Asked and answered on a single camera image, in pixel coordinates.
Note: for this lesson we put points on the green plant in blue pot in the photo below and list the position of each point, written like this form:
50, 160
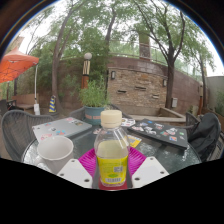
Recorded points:
94, 100

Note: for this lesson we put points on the orange patio umbrella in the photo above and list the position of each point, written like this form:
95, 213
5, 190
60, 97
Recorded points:
15, 65

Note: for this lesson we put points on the clear bottle with yellow label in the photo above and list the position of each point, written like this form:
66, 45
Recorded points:
112, 160

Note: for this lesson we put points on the grey wall utility box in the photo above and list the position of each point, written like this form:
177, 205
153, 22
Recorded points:
174, 102

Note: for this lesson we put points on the black laptop with stickers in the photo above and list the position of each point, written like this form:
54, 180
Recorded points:
160, 131

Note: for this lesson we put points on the white ceramic mug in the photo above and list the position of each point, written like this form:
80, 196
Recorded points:
55, 153

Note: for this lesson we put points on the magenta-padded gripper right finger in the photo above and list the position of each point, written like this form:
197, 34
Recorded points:
149, 170

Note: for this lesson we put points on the black wall lantern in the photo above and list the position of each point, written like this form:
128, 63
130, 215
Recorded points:
164, 82
113, 75

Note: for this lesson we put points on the white printed paper sheet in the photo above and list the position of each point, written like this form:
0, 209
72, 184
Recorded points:
128, 122

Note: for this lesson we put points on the black jacket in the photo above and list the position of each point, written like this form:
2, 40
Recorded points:
205, 133

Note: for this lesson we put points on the silver laptop with stickers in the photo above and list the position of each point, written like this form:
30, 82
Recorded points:
63, 126

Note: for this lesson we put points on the wooden lamp post with globe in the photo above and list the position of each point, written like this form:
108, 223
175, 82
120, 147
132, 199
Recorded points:
86, 70

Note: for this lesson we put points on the wooden bench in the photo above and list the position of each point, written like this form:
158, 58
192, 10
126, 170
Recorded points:
25, 101

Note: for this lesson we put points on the yellow and blue striped cone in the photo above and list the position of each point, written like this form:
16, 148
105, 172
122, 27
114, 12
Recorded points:
52, 105

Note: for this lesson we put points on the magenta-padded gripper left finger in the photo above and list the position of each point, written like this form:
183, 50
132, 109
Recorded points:
76, 172

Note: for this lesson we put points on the yellow card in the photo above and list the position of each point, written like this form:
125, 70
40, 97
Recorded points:
135, 140

